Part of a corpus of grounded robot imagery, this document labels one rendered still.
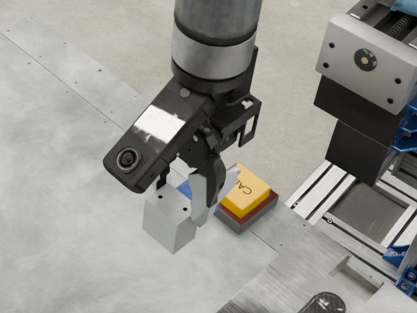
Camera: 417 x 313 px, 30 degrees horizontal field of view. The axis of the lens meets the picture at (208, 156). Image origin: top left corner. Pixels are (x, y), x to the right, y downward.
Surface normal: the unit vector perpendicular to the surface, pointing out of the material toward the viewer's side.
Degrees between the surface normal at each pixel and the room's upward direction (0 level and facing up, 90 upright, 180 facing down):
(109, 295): 0
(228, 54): 90
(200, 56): 89
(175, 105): 33
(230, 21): 90
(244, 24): 90
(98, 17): 0
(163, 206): 0
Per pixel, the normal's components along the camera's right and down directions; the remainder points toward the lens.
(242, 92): 0.73, 0.55
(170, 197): 0.12, -0.68
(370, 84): -0.60, 0.53
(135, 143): -0.29, -0.33
